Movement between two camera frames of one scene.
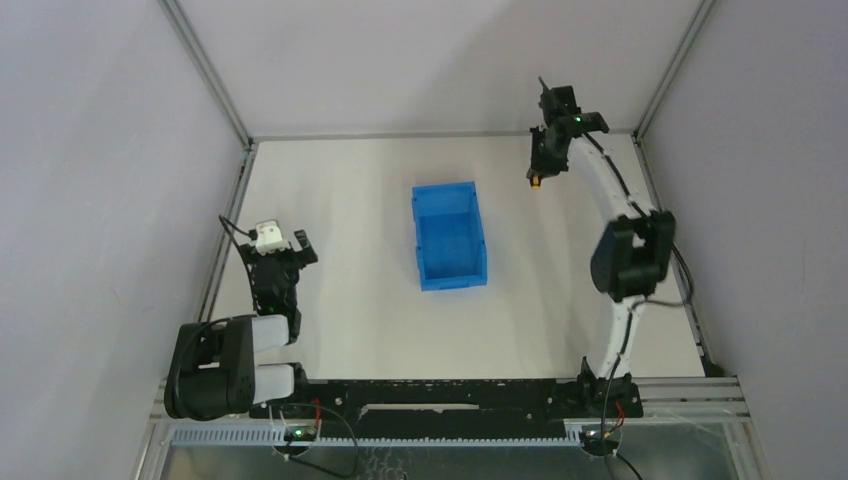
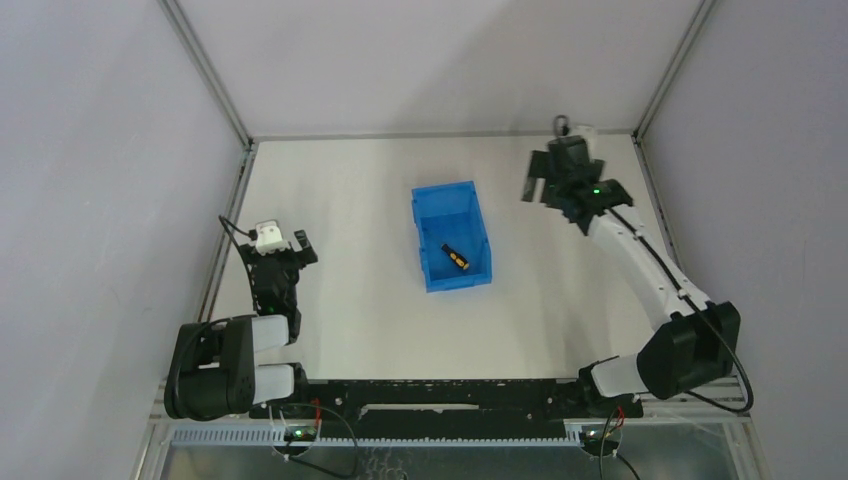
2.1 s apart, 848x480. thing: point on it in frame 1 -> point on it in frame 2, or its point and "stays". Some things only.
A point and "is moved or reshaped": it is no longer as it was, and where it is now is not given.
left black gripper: x=285 y=257 stays
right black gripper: x=546 y=157 -> x=553 y=183
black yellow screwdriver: x=535 y=180 is moved or reshaped
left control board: x=300 y=433 stays
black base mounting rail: x=447 y=408 stays
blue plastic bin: x=449 y=236 stays
